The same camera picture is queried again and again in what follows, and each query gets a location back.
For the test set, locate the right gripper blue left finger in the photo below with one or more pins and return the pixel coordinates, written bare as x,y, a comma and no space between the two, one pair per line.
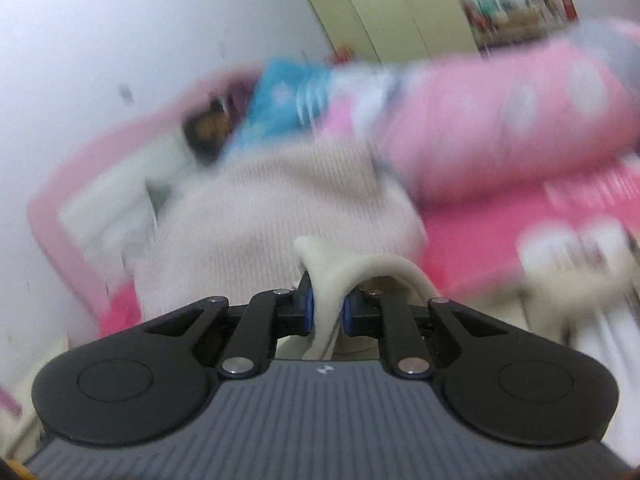
255,328

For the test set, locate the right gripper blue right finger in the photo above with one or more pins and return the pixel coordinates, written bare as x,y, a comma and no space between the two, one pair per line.
387,319

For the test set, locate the beige zip jacket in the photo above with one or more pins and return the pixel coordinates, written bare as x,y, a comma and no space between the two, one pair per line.
579,288

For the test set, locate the beige white houndstooth blanket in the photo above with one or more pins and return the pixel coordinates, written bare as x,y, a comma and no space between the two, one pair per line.
231,232

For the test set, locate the hot pink floral bedsheet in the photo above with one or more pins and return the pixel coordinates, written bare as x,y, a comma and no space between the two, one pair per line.
472,246

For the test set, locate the pink floral rolled duvet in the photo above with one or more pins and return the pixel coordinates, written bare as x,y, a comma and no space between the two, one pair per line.
464,126

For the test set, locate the pink headboard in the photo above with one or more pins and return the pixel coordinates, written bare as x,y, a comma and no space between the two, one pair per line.
94,214

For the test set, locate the pale yellow wardrobe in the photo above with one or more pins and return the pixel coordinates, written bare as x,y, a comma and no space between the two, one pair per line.
395,31

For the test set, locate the clutter on side table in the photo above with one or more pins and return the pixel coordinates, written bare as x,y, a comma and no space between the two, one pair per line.
497,24

